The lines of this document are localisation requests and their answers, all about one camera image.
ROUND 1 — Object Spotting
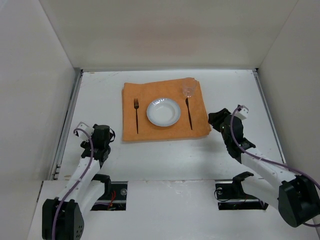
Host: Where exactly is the black knife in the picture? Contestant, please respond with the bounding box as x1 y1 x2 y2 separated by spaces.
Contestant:
185 97 193 130

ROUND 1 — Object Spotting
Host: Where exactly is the clear drinking glass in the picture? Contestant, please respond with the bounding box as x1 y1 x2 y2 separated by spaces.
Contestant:
182 77 197 98

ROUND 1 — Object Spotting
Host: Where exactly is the black fork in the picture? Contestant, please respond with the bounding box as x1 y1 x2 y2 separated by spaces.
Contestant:
133 98 139 134

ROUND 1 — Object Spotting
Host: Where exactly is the white round plate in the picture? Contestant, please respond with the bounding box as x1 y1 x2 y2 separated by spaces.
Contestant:
146 98 181 127

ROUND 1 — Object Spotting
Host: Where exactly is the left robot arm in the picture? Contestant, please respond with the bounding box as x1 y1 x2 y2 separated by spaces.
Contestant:
41 122 116 240

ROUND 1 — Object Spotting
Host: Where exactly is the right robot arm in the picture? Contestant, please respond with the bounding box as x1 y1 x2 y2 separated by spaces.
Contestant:
208 105 320 228

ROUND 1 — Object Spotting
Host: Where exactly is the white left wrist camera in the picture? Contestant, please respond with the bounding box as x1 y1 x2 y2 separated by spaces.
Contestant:
73 121 94 142

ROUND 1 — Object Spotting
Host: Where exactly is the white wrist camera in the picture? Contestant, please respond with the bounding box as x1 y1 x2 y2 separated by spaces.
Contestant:
234 105 249 121
73 121 94 142

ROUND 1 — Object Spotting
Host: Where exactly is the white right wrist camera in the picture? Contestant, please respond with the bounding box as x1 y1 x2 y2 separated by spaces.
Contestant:
234 105 249 121

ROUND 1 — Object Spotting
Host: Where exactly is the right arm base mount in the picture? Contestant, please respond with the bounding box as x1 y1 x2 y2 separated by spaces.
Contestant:
214 171 269 211

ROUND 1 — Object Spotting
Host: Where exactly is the left aluminium table rail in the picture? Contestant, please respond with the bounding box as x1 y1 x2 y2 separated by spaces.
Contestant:
48 67 83 180

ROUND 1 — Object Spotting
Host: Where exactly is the aluminium table rail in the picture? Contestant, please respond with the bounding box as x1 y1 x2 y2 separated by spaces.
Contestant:
48 67 83 180
252 68 287 164

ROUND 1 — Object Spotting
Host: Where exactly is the right aluminium table rail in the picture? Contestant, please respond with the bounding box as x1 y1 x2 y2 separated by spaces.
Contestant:
252 68 287 164

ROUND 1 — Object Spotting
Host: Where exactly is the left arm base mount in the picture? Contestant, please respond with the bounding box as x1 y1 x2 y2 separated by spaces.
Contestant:
91 174 128 211

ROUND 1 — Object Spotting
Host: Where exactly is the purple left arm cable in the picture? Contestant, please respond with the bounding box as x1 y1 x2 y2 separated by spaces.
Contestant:
51 128 116 240

